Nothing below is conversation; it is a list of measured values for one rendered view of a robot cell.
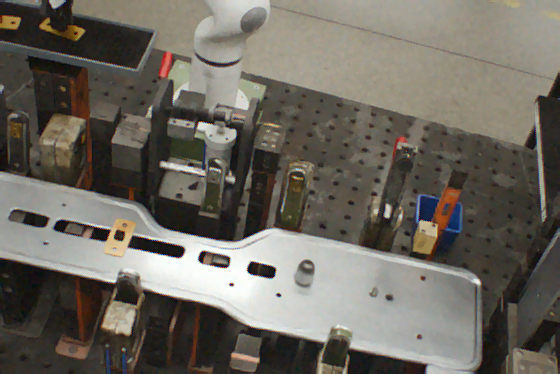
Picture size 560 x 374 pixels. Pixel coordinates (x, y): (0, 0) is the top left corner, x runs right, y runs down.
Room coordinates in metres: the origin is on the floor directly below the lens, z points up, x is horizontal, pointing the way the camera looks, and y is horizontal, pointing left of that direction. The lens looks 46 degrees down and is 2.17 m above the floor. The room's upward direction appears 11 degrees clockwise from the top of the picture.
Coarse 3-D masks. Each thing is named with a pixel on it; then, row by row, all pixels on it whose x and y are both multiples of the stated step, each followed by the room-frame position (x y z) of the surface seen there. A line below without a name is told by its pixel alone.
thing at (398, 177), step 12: (408, 144) 1.08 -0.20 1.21; (396, 156) 1.06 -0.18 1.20; (408, 156) 1.04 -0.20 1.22; (396, 168) 1.06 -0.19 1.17; (408, 168) 1.03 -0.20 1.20; (396, 180) 1.06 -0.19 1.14; (408, 180) 1.05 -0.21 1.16; (384, 192) 1.04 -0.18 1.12; (396, 192) 1.05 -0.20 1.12; (384, 204) 1.04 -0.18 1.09; (396, 204) 1.04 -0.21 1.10; (396, 216) 1.03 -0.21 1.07
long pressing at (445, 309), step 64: (0, 192) 0.97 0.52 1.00; (64, 192) 1.00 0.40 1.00; (0, 256) 0.83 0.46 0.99; (64, 256) 0.85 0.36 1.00; (128, 256) 0.88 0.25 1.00; (192, 256) 0.91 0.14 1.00; (256, 256) 0.94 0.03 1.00; (320, 256) 0.97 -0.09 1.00; (384, 256) 0.99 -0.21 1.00; (256, 320) 0.80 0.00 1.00; (320, 320) 0.83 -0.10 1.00; (384, 320) 0.85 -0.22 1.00; (448, 320) 0.88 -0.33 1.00
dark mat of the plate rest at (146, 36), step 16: (16, 16) 1.29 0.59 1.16; (32, 16) 1.30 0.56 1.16; (48, 16) 1.30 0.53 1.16; (0, 32) 1.23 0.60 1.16; (16, 32) 1.24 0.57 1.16; (32, 32) 1.25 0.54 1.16; (48, 32) 1.25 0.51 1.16; (96, 32) 1.28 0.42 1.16; (112, 32) 1.29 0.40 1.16; (128, 32) 1.30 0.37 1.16; (144, 32) 1.31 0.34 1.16; (48, 48) 1.21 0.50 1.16; (64, 48) 1.22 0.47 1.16; (80, 48) 1.23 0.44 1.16; (96, 48) 1.23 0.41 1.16; (112, 48) 1.24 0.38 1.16; (128, 48) 1.25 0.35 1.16; (144, 48) 1.26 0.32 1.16; (112, 64) 1.20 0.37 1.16; (128, 64) 1.21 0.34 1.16
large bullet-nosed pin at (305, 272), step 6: (300, 264) 0.91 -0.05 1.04; (306, 264) 0.90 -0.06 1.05; (312, 264) 0.91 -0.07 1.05; (300, 270) 0.90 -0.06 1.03; (306, 270) 0.90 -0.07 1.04; (312, 270) 0.90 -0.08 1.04; (300, 276) 0.89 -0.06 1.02; (306, 276) 0.89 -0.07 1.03; (312, 276) 0.90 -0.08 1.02; (300, 282) 0.89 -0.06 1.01; (306, 282) 0.89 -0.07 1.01
